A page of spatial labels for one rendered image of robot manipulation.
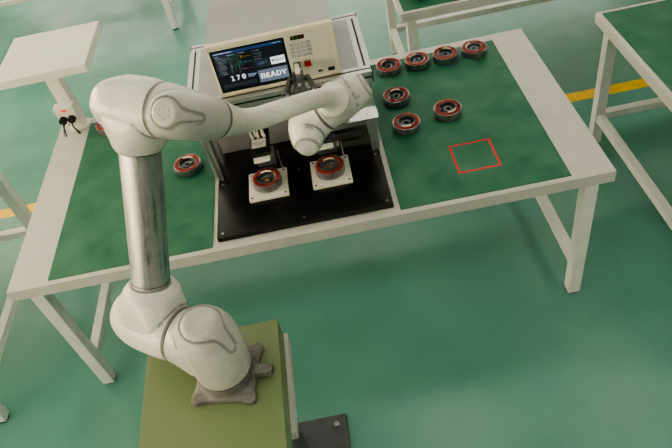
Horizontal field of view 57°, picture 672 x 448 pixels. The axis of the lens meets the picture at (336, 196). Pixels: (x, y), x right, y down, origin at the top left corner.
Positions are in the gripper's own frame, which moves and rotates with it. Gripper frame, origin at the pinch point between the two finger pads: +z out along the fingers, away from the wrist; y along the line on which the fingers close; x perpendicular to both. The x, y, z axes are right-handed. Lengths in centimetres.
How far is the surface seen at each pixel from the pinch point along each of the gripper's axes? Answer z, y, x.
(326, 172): -13.0, 2.3, -36.2
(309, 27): 4.3, 7.1, 13.3
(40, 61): 42, -100, 2
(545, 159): -22, 81, -43
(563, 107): 5, 98, -43
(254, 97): 1.6, -17.2, -7.5
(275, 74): 4.4, -8.1, -1.8
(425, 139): 2, 42, -43
